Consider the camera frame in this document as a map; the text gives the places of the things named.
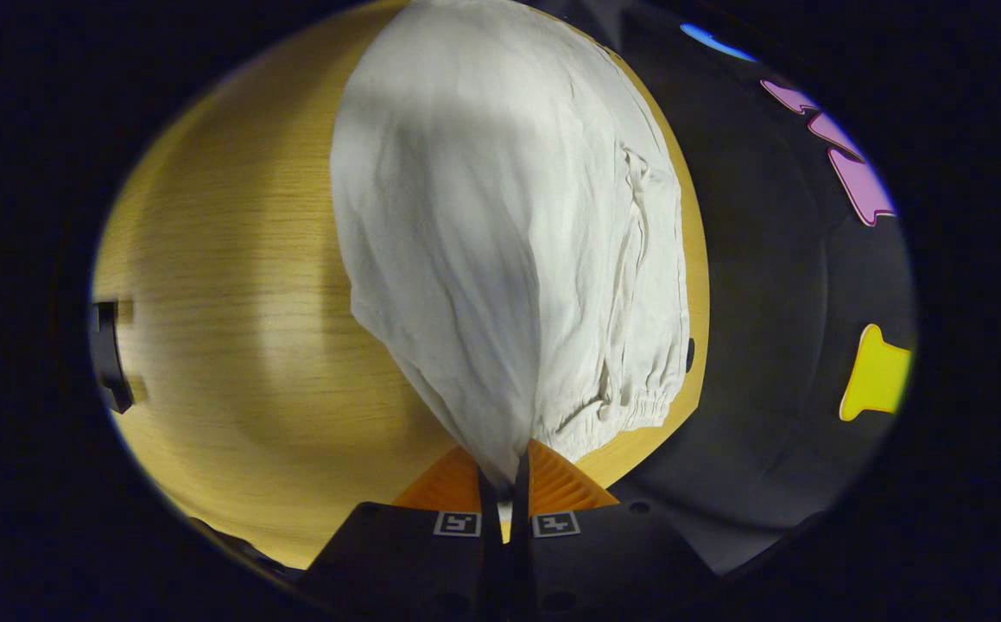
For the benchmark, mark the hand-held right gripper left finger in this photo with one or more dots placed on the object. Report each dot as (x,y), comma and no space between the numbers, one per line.
(489,553)

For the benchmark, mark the black backdrop cloth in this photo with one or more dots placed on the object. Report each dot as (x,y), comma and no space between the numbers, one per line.
(768,345)

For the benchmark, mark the white jeans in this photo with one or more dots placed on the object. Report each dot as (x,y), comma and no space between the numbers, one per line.
(483,259)

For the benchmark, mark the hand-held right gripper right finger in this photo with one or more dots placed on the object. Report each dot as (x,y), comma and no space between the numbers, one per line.
(520,544)

